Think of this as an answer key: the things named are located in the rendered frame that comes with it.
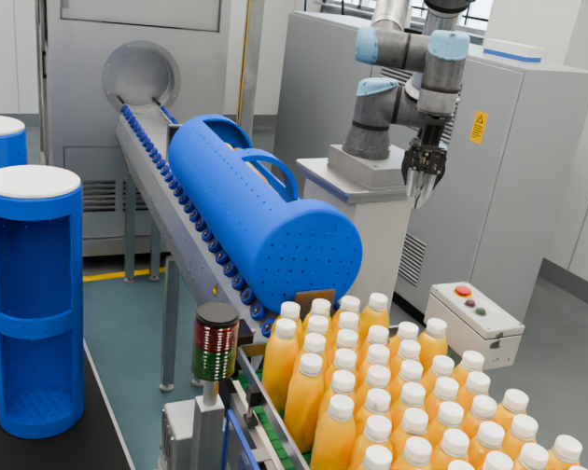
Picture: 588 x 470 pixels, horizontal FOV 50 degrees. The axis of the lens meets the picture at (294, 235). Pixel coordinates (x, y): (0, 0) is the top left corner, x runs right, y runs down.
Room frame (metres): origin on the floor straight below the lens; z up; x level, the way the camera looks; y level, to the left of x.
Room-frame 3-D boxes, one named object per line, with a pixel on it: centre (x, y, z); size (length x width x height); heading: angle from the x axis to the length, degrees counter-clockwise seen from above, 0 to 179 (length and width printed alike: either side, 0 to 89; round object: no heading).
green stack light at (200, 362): (0.77, 0.09, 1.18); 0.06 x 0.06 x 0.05
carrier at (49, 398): (1.77, 0.81, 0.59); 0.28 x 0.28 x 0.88
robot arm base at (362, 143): (1.92, -0.19, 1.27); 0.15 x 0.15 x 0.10
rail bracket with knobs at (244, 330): (1.15, 0.10, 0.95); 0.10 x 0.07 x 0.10; 116
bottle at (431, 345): (1.13, -0.32, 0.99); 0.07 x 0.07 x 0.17
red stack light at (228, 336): (0.77, 0.09, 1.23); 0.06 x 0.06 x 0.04
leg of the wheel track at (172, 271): (2.19, 0.46, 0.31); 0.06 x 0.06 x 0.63; 26
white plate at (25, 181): (1.77, 0.81, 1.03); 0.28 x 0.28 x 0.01
